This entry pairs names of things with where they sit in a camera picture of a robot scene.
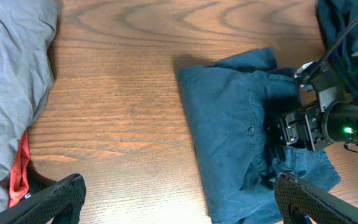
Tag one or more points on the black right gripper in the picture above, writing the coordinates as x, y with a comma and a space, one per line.
303, 128

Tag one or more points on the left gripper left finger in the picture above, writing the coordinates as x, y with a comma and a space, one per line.
60, 203

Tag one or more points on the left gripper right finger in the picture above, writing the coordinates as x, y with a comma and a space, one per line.
302, 202

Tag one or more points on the navy blue shorts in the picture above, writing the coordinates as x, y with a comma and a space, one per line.
226, 105

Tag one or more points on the black folded garment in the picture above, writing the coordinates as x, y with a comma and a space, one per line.
37, 182

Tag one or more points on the red folded garment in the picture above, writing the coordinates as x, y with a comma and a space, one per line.
18, 182

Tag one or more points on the folded dark navy garment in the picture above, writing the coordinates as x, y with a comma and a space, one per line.
333, 17

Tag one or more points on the grey folded shorts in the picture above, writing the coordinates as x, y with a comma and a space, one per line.
27, 29

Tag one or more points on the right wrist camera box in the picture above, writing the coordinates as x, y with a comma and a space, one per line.
324, 81

